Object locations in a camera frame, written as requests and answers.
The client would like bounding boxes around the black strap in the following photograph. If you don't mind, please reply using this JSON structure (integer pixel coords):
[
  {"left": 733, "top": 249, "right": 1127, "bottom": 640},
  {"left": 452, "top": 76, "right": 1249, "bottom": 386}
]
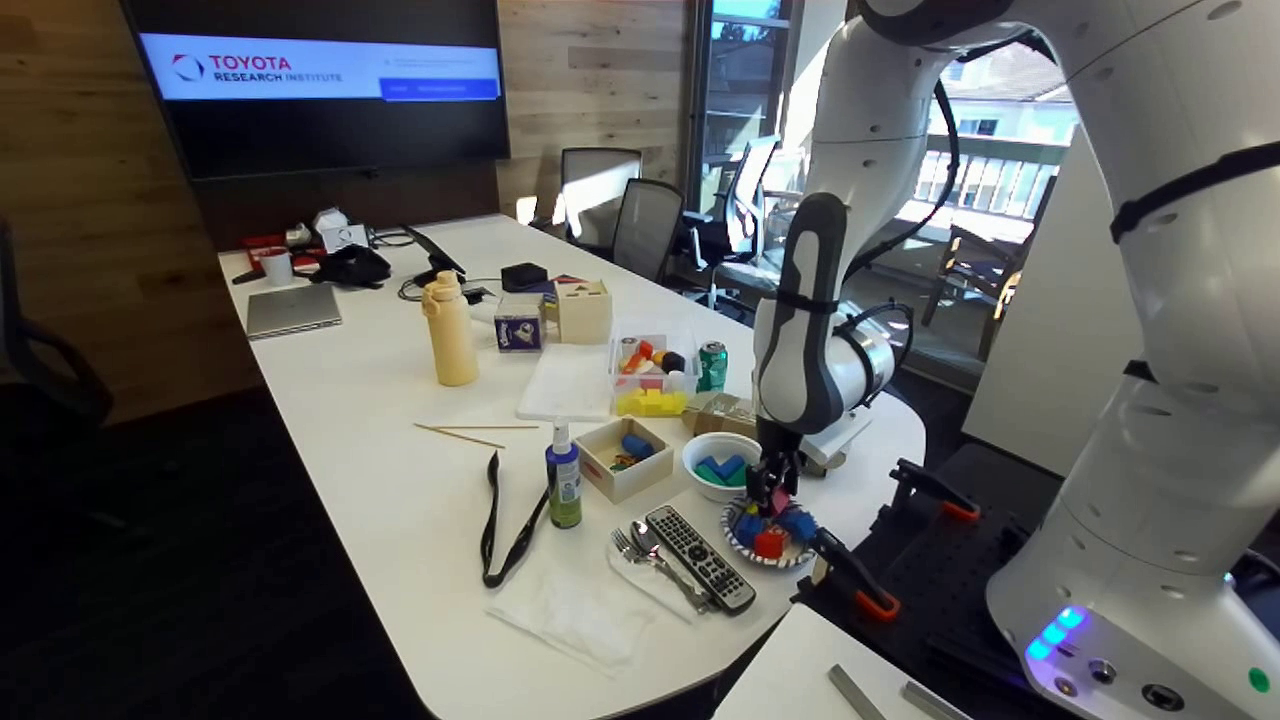
[{"left": 478, "top": 447, "right": 556, "bottom": 591}]

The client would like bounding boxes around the small purple white cube box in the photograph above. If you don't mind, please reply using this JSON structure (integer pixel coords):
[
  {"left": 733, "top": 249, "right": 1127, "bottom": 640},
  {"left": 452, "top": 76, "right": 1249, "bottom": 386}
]
[{"left": 493, "top": 311, "right": 548, "bottom": 356}]

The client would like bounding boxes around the white board panel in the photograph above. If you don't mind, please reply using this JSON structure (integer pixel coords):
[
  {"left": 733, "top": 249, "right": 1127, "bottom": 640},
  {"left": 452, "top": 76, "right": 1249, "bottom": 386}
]
[{"left": 714, "top": 600, "right": 978, "bottom": 720}]

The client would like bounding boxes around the blue block on plate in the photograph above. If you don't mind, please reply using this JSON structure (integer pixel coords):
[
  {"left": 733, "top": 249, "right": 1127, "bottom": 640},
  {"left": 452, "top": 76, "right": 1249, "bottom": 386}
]
[{"left": 779, "top": 503, "right": 824, "bottom": 548}]

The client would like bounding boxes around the green soda can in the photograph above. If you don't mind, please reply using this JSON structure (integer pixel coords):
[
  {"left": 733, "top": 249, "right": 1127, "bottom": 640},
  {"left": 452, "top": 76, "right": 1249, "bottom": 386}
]
[{"left": 694, "top": 339, "right": 733, "bottom": 401}]

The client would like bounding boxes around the black pouch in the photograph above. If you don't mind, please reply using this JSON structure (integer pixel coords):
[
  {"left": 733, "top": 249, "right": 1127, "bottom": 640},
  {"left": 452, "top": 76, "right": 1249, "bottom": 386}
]
[{"left": 314, "top": 242, "right": 395, "bottom": 291}]

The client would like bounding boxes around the grey metal bar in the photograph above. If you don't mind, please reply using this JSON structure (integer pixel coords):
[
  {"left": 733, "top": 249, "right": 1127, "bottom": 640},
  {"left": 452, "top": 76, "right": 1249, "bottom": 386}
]
[{"left": 824, "top": 659, "right": 887, "bottom": 720}]

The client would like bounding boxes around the small spray bottle green liquid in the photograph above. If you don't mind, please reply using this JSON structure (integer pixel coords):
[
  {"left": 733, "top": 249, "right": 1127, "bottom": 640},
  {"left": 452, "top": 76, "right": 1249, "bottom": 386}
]
[{"left": 544, "top": 419, "right": 588, "bottom": 534}]

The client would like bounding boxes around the wall television screen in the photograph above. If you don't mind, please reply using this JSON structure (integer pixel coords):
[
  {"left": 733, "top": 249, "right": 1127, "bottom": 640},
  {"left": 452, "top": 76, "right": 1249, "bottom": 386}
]
[{"left": 115, "top": 0, "right": 512, "bottom": 184}]

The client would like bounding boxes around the patterned round plate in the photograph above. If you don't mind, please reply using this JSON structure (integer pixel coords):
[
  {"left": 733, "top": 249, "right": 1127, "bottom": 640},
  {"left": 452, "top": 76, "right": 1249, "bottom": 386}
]
[{"left": 722, "top": 493, "right": 833, "bottom": 575}]

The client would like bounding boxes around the black clamp orange handle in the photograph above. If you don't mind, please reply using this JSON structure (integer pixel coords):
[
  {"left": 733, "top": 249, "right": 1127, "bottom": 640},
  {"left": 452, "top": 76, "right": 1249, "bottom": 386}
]
[
  {"left": 809, "top": 526, "right": 903, "bottom": 630},
  {"left": 887, "top": 458, "right": 989, "bottom": 527}
]

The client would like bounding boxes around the small black box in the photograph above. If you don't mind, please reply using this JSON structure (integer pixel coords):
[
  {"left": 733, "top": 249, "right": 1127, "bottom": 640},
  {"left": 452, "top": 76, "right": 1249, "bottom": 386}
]
[{"left": 497, "top": 259, "right": 556, "bottom": 295}]

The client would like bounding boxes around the cream plastic squeeze bottle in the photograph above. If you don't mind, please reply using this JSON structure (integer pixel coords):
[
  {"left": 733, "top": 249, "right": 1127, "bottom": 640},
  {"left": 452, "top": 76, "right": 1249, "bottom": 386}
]
[{"left": 420, "top": 269, "right": 483, "bottom": 391}]

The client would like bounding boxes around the round white bowl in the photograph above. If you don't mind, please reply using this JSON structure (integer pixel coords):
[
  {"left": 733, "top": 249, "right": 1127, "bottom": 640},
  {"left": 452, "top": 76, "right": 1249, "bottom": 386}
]
[{"left": 679, "top": 427, "right": 767, "bottom": 503}]

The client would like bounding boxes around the metal spoon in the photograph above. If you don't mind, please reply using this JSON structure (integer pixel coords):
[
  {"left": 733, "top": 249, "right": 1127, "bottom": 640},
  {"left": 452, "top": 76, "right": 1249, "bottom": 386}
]
[{"left": 630, "top": 516, "right": 722, "bottom": 616}]

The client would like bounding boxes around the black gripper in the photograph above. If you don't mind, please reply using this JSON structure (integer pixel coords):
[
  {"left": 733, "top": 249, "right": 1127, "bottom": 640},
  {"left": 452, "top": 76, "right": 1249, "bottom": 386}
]
[{"left": 749, "top": 417, "right": 814, "bottom": 526}]

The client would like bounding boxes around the white paper napkin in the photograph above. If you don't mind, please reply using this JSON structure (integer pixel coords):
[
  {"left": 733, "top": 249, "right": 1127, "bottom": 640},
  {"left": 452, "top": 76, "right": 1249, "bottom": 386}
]
[{"left": 482, "top": 552, "right": 673, "bottom": 668}]

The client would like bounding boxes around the black remote control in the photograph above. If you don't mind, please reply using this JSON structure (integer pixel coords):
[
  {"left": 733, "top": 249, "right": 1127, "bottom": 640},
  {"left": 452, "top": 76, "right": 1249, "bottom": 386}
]
[{"left": 644, "top": 503, "right": 761, "bottom": 620}]

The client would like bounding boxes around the white device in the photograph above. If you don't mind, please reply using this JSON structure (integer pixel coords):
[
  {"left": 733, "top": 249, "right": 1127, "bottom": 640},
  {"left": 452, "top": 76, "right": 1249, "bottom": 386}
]
[{"left": 314, "top": 207, "right": 372, "bottom": 258}]

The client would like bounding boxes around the clear plastic container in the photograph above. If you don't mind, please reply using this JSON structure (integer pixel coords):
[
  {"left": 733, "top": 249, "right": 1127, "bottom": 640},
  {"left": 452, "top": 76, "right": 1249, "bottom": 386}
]
[{"left": 516, "top": 333, "right": 698, "bottom": 425}]

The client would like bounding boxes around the black mesh office chair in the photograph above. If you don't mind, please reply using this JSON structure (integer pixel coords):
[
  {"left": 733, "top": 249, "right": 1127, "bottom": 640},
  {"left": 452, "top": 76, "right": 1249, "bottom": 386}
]
[{"left": 607, "top": 178, "right": 690, "bottom": 284}]

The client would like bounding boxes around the metal fork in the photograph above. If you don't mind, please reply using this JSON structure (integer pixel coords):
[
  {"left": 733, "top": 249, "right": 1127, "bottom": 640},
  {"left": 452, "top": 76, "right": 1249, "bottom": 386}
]
[{"left": 611, "top": 526, "right": 708, "bottom": 626}]

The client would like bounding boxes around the grey office chair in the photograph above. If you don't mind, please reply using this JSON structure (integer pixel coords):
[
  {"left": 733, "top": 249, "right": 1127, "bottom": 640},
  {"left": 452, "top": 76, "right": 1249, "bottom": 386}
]
[{"left": 548, "top": 144, "right": 649, "bottom": 254}]

